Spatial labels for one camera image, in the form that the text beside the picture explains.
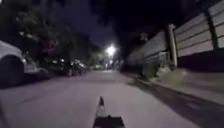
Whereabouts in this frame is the grey asphalt road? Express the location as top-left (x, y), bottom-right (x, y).
top-left (0, 69), bottom-right (224, 128)

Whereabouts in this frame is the white car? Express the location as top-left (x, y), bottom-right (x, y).
top-left (0, 39), bottom-right (43, 86)

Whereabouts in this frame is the street lamp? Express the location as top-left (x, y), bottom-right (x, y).
top-left (106, 45), bottom-right (117, 57)

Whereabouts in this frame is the row of parked cars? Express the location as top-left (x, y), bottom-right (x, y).
top-left (45, 58), bottom-right (108, 77)

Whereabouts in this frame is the bush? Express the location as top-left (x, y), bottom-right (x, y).
top-left (141, 61), bottom-right (162, 80)

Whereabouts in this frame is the grey concrete pavement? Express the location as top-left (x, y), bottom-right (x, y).
top-left (138, 67), bottom-right (224, 107)

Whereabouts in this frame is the pale slatted boundary wall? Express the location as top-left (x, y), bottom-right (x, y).
top-left (124, 0), bottom-right (224, 73)

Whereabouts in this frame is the robot's own part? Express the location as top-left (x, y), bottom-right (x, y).
top-left (92, 96), bottom-right (126, 128)

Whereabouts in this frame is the row of trees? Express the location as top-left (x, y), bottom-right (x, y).
top-left (0, 0), bottom-right (108, 68)

